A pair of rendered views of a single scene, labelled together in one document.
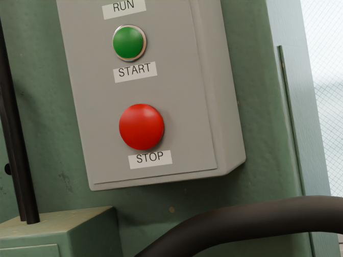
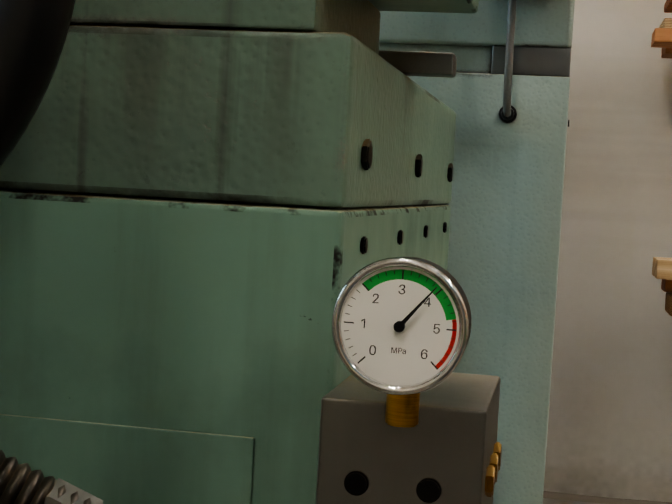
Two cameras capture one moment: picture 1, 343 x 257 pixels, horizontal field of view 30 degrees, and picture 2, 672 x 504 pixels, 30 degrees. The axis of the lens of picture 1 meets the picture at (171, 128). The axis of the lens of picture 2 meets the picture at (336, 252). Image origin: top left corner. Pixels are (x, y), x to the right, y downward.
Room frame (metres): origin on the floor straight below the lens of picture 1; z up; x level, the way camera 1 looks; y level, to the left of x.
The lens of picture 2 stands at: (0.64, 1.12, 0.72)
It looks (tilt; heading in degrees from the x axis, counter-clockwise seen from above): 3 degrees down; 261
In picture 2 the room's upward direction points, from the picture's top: 3 degrees clockwise
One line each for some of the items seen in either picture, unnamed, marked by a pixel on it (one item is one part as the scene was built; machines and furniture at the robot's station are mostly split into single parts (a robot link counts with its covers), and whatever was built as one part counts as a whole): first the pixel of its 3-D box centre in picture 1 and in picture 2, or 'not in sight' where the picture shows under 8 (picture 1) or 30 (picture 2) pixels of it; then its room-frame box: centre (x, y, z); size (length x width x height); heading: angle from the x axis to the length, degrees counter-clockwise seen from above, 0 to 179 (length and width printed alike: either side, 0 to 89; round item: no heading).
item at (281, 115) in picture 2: not in sight; (131, 130); (0.65, 0.15, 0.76); 0.57 x 0.45 x 0.09; 70
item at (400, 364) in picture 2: not in sight; (403, 342); (0.51, 0.55, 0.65); 0.06 x 0.04 x 0.08; 160
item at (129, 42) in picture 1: (127, 42); not in sight; (0.42, 0.02, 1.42); 0.02 x 0.01 x 0.02; 70
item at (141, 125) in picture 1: (141, 126); not in sight; (0.41, 0.02, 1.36); 0.03 x 0.01 x 0.03; 70
